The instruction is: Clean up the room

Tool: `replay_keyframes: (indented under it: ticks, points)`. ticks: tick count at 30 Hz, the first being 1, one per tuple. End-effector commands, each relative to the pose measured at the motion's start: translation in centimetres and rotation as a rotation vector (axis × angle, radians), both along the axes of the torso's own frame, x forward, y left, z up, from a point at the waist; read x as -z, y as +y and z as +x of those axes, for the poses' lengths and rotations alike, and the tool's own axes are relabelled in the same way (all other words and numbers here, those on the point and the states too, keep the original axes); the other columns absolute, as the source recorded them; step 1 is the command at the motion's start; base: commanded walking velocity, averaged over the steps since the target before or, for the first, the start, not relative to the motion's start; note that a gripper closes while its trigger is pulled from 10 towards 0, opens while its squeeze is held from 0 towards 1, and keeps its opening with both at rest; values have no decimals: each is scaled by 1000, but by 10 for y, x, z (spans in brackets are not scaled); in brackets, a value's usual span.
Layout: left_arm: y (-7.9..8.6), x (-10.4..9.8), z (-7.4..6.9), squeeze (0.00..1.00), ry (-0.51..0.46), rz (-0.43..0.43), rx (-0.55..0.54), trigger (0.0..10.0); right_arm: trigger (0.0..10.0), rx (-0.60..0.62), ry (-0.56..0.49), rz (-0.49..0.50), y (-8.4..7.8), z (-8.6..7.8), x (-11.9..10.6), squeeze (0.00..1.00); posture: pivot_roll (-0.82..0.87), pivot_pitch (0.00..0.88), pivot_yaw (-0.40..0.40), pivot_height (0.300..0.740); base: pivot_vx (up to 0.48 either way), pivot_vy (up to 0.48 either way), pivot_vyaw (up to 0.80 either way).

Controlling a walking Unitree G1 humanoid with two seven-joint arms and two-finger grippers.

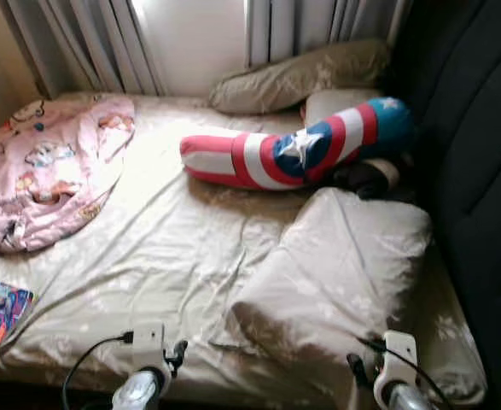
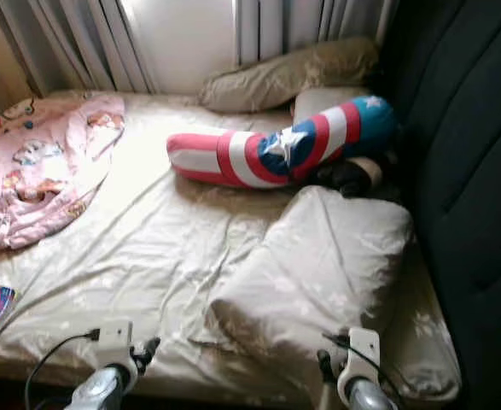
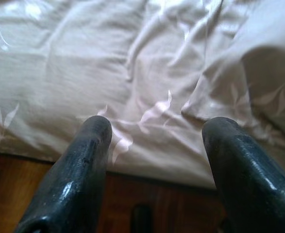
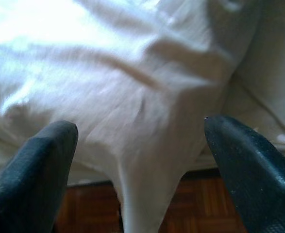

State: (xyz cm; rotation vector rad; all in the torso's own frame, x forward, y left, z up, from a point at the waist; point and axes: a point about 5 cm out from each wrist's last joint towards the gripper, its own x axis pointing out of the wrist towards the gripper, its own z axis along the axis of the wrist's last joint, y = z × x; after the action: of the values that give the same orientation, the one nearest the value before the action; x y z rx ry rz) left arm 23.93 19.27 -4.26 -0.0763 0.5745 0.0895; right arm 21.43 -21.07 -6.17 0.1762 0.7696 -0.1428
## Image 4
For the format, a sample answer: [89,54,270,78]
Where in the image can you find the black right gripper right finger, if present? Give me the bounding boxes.
[204,115,285,233]

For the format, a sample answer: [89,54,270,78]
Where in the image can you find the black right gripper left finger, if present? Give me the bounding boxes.
[0,120,79,233]

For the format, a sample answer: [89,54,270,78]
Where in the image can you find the beige pillow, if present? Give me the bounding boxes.
[229,0,285,132]

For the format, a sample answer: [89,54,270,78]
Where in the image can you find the white cloth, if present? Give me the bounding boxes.
[0,0,263,233]

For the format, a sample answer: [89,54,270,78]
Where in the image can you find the bed with beige floral sheet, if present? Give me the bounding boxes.
[0,77,285,189]

